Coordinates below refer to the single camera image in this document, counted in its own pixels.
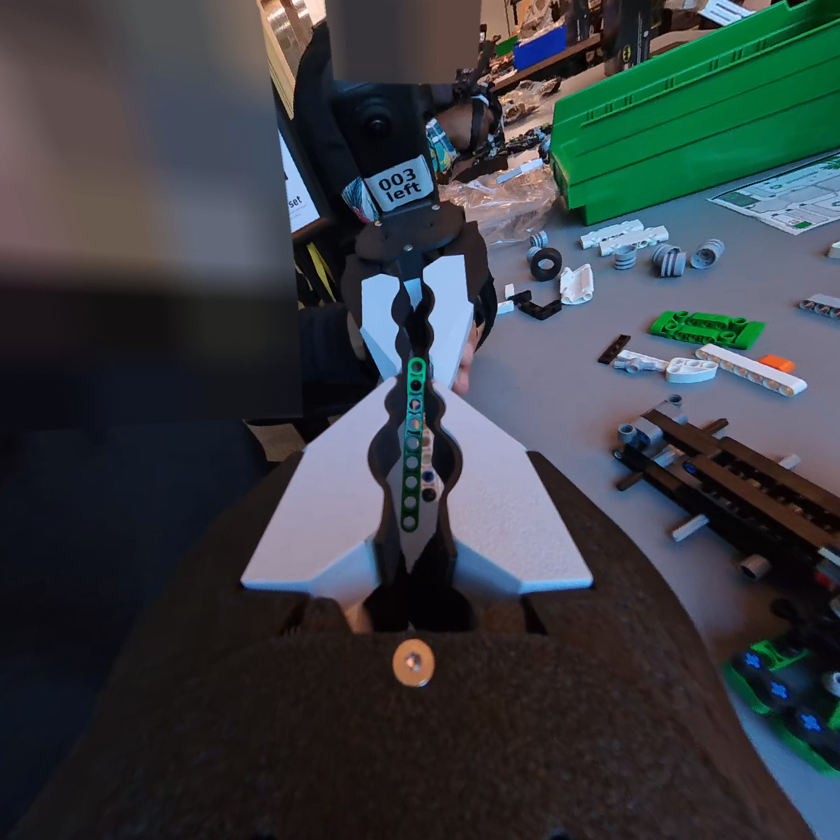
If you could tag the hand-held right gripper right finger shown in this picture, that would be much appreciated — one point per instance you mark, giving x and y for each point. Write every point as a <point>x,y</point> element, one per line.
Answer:
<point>518,518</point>

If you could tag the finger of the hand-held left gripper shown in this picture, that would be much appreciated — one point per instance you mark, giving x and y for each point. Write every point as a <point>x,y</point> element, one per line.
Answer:
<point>377,315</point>
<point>449,315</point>

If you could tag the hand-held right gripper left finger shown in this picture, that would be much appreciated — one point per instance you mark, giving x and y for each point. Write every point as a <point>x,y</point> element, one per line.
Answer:
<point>315,512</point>

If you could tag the green lego beam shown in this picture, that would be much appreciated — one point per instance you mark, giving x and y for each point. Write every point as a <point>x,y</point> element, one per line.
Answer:
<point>404,472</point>

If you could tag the person's left forearm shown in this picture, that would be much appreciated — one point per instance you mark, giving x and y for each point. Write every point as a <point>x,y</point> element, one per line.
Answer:
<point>328,367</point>

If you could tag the small white lego piece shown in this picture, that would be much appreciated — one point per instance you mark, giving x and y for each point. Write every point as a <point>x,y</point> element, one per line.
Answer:
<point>506,302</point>

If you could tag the black L-shaped lego beam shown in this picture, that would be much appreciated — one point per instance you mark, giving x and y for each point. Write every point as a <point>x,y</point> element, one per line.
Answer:
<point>541,310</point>

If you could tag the black lego tyre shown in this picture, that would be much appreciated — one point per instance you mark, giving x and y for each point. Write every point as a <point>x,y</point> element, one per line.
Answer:
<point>535,264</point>

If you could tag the grey lego wheel hub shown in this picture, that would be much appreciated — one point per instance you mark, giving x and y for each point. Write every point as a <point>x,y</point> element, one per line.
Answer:
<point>707,254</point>
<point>668,260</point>
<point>539,239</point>
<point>625,258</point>

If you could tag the white curved lego panel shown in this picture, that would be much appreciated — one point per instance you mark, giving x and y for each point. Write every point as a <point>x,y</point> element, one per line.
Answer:
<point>576,285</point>

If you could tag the short white lego beam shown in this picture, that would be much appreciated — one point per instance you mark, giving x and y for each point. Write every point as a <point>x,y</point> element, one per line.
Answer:
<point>522,172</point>

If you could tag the black lego plate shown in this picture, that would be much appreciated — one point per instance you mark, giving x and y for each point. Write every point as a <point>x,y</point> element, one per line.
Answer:
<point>614,349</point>

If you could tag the white lego connector beam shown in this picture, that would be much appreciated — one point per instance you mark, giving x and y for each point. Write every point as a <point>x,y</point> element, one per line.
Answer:
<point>610,235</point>
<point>636,243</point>

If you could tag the white lego axle connector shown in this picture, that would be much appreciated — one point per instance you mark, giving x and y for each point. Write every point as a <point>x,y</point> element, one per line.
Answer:
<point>636,362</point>

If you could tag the partly built lego truck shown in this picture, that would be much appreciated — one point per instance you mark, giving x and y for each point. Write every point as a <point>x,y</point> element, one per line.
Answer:
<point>722,472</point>

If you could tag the white rounded lego beam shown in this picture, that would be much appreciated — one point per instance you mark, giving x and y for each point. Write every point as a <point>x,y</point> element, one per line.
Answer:
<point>679,374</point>

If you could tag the long white lego beam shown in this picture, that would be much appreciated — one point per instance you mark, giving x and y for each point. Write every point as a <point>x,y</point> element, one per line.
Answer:
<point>748,364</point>

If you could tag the orange lego piece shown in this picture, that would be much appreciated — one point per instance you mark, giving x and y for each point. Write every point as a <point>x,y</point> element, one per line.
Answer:
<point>775,364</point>

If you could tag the grey lego beam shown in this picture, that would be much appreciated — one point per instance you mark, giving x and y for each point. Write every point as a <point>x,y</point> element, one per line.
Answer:
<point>823,303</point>

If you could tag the clear plastic bags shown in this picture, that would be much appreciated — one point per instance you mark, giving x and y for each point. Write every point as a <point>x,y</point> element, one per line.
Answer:
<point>499,210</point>

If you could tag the blue storage bin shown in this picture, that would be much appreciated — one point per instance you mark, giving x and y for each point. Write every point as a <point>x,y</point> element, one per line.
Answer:
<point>539,47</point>

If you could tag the person's black clothed body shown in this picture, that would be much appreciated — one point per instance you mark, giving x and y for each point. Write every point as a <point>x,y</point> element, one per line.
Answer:
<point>98,590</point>

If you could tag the dark bat logo box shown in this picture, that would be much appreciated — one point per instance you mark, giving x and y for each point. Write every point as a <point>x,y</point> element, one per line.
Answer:
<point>633,36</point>

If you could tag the green storage bin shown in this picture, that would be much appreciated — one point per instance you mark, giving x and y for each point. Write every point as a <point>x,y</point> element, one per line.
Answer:
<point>689,131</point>

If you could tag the green white sticker sheet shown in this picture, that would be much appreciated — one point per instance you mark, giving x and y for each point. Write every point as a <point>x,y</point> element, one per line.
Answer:
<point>787,197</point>

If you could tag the green lego frame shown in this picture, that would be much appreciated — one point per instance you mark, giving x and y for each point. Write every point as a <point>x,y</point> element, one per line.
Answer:
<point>659,325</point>

